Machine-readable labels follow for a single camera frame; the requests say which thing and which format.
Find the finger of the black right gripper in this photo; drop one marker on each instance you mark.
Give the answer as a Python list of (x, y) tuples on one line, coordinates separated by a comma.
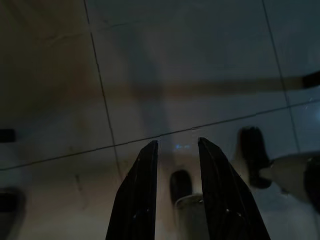
[(255, 155)]

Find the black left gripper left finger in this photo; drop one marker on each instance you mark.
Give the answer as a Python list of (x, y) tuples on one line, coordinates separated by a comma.
[(137, 200)]

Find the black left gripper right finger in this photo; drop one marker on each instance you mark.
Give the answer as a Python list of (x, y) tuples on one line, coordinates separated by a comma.
[(225, 200)]

